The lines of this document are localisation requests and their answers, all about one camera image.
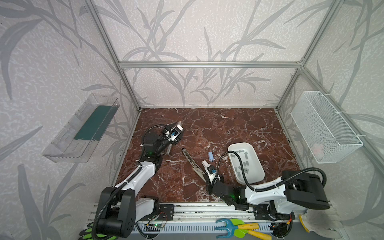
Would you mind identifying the blue staple box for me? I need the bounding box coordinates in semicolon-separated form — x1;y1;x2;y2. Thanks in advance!
209;152;215;162

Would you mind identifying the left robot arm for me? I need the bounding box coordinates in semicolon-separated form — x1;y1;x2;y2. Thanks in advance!
91;122;184;240

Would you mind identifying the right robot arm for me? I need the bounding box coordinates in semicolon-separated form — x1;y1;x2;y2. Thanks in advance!
203;161;330;221

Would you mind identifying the metal garden trowel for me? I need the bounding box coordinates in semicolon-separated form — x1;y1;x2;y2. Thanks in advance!
166;121;182;155

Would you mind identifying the white plastic tray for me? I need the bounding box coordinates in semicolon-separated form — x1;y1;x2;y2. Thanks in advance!
228;143;265;185

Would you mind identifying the teal toy garden rake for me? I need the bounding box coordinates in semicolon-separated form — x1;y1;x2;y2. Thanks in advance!
215;219;260;239

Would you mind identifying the green toy garden shovel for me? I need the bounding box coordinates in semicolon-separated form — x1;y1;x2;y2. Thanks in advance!
231;219;272;240

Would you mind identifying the white work glove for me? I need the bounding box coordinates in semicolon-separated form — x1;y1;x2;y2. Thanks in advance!
299;208;343;239

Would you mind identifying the green work glove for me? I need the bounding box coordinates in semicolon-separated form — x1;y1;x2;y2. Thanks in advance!
78;221;121;240

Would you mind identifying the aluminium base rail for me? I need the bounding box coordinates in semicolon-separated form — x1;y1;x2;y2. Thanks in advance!
86;201;334;235

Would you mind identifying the clear acrylic wall shelf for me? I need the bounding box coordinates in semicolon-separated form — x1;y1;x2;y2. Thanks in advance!
43;94;120;163

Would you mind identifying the white wire mesh basket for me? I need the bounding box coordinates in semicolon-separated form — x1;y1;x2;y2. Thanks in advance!
291;91;364;164

